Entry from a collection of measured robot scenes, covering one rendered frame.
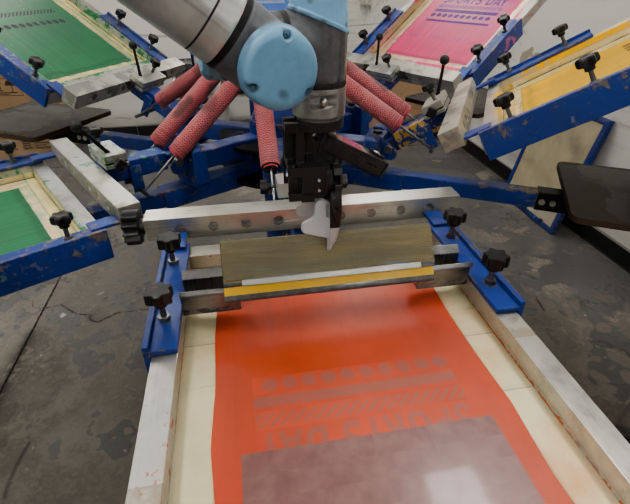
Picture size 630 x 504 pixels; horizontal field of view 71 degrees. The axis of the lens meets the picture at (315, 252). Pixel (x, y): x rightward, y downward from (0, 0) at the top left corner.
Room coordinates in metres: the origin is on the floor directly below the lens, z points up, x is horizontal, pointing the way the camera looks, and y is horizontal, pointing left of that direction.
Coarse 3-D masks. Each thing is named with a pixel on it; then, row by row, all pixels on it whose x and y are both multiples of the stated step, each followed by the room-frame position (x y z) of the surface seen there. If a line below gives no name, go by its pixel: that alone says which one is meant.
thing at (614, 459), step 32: (192, 256) 0.73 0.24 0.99; (512, 320) 0.54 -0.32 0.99; (512, 352) 0.49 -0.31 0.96; (544, 352) 0.47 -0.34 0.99; (160, 384) 0.41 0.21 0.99; (544, 384) 0.42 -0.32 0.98; (576, 384) 0.41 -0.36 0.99; (160, 416) 0.36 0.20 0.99; (576, 416) 0.36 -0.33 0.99; (160, 448) 0.31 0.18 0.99; (608, 448) 0.31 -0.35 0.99; (160, 480) 0.28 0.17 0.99; (608, 480) 0.29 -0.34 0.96
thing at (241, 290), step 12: (348, 276) 0.60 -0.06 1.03; (360, 276) 0.60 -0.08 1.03; (372, 276) 0.60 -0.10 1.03; (384, 276) 0.61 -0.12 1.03; (396, 276) 0.61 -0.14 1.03; (408, 276) 0.61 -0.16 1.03; (228, 288) 0.57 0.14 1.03; (240, 288) 0.57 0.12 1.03; (252, 288) 0.57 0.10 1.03; (264, 288) 0.57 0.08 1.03; (276, 288) 0.57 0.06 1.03; (288, 288) 0.58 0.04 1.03
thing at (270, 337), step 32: (224, 320) 0.58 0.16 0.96; (256, 320) 0.58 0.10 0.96; (288, 320) 0.58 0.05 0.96; (320, 320) 0.58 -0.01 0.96; (224, 352) 0.50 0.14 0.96; (256, 352) 0.50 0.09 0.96; (288, 352) 0.50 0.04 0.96; (320, 352) 0.50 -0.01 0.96; (224, 384) 0.44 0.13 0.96; (224, 416) 0.38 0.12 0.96; (224, 448) 0.34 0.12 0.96; (256, 448) 0.34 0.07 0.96; (288, 448) 0.34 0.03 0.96; (320, 448) 0.34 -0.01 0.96; (352, 448) 0.34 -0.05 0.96; (224, 480) 0.30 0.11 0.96; (256, 480) 0.30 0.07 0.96; (288, 480) 0.30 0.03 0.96; (320, 480) 0.30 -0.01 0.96; (352, 480) 0.30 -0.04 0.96; (384, 480) 0.30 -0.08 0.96
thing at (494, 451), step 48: (384, 288) 0.67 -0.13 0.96; (432, 288) 0.67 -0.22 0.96; (384, 336) 0.54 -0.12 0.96; (432, 336) 0.54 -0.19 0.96; (480, 384) 0.44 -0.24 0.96; (384, 432) 0.36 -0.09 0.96; (432, 432) 0.36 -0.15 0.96; (480, 432) 0.36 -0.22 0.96; (528, 432) 0.36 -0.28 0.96; (432, 480) 0.30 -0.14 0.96; (480, 480) 0.30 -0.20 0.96; (528, 480) 0.30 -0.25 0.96
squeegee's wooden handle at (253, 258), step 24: (240, 240) 0.61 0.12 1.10; (264, 240) 0.61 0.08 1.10; (288, 240) 0.61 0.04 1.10; (312, 240) 0.62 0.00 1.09; (336, 240) 0.62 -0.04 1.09; (360, 240) 0.63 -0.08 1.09; (384, 240) 0.63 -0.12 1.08; (408, 240) 0.64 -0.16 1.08; (240, 264) 0.58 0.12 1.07; (264, 264) 0.59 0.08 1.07; (288, 264) 0.59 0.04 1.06; (312, 264) 0.60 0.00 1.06; (336, 264) 0.60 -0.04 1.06; (360, 264) 0.61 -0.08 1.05; (384, 264) 0.61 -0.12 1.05; (432, 264) 0.62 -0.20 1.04
